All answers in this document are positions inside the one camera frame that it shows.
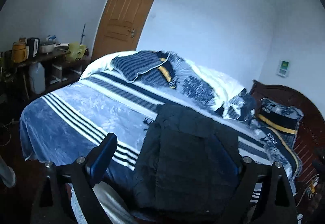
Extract blue striped bed blanket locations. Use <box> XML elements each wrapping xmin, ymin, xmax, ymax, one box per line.
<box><xmin>20</xmin><ymin>71</ymin><xmax>272</xmax><ymax>192</ymax></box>

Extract white rice cooker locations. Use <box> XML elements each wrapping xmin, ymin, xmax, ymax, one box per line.
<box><xmin>39</xmin><ymin>40</ymin><xmax>69</xmax><ymax>54</ymax></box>

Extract dark wooden headboard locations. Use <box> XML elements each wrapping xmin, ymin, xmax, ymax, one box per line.
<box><xmin>250</xmin><ymin>80</ymin><xmax>324</xmax><ymax>183</ymax></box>

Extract flat navy yellow pillow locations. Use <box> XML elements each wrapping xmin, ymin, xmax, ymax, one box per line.
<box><xmin>254</xmin><ymin>127</ymin><xmax>302</xmax><ymax>179</ymax></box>

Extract blue white floral duvet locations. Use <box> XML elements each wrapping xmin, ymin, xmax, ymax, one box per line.
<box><xmin>168</xmin><ymin>52</ymin><xmax>257</xmax><ymax>123</ymax></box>

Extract yellow plastic bag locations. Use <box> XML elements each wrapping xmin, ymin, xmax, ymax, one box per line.
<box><xmin>66</xmin><ymin>42</ymin><xmax>87</xmax><ymax>62</ymax></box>

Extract upright metal pole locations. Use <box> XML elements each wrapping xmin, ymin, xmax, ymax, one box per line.
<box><xmin>80</xmin><ymin>23</ymin><xmax>86</xmax><ymax>45</ymax></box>

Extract upright navy yellow pillow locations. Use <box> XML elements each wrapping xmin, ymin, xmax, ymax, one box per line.
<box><xmin>258</xmin><ymin>98</ymin><xmax>304</xmax><ymax>148</ymax></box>

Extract brown wooden door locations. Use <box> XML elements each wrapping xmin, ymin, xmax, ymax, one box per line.
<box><xmin>91</xmin><ymin>0</ymin><xmax>154</xmax><ymax>61</ymax></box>

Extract black electric kettle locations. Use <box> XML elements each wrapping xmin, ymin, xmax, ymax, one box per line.
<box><xmin>26</xmin><ymin>38</ymin><xmax>40</xmax><ymax>60</ymax></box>

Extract dark wooden side table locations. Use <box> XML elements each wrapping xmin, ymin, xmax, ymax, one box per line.
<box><xmin>1</xmin><ymin>48</ymin><xmax>89</xmax><ymax>102</ymax></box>

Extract yellow container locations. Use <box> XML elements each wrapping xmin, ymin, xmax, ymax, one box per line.
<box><xmin>12</xmin><ymin>42</ymin><xmax>28</xmax><ymax>64</ymax></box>

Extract wall thermostat panel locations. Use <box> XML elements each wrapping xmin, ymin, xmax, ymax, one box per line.
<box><xmin>276</xmin><ymin>60</ymin><xmax>290</xmax><ymax>78</ymax></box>

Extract black puffer jacket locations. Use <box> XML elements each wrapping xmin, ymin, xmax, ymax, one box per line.
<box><xmin>133</xmin><ymin>104</ymin><xmax>241</xmax><ymax>214</ymax></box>

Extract person's jeans leg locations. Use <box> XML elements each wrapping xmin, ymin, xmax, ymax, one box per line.
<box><xmin>70</xmin><ymin>182</ymin><xmax>137</xmax><ymax>223</ymax></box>

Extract striped blue pillow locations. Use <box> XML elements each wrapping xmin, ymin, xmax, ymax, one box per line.
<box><xmin>111</xmin><ymin>50</ymin><xmax>177</xmax><ymax>89</ymax></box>

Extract translucent plastic jug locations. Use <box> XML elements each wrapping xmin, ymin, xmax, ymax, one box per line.
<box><xmin>29</xmin><ymin>62</ymin><xmax>46</xmax><ymax>94</ymax></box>

